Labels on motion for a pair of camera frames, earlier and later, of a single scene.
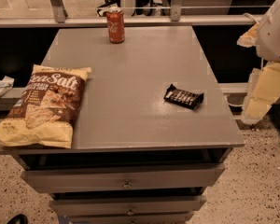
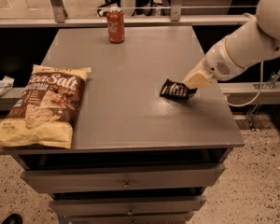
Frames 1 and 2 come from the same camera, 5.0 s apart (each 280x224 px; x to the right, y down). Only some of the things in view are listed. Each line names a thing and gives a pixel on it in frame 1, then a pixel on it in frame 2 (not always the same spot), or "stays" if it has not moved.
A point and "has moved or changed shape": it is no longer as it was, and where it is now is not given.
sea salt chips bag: x=44 y=110 stays
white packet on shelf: x=1 y=87 stays
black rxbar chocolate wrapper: x=187 y=99 has moved or changed shape
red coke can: x=116 y=25 stays
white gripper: x=274 y=36 -> x=217 y=63
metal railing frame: x=62 y=20 stays
